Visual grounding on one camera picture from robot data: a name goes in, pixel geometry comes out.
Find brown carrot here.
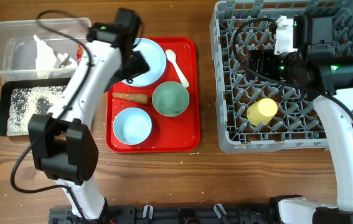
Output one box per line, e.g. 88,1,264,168
112,92,149,105

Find yellow plastic cup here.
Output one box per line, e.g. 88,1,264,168
247,98,278,126

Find green bowl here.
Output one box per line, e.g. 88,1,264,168
151,82,190,117

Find red snack wrapper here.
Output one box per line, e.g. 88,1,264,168
76,44,85,64

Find small light blue bowl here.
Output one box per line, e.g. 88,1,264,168
113,107,153,146

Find white tissue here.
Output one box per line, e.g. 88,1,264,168
33,35,77,79

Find white rice pile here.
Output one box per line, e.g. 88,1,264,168
6,85,65,136

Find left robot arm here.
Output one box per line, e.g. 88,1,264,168
28,8,149,223

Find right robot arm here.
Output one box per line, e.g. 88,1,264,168
242,15,353,223

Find grey dishwasher rack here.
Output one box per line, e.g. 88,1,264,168
210,1,353,153

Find clear plastic waste bin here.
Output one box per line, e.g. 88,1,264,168
0,20,78,83

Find black food waste tray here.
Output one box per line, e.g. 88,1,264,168
0,77,93,137

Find light blue plate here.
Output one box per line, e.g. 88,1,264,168
122,38,167,87

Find white plastic spoon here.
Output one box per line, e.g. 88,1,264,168
165,49,189,88

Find red serving tray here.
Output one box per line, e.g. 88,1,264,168
105,37,200,153

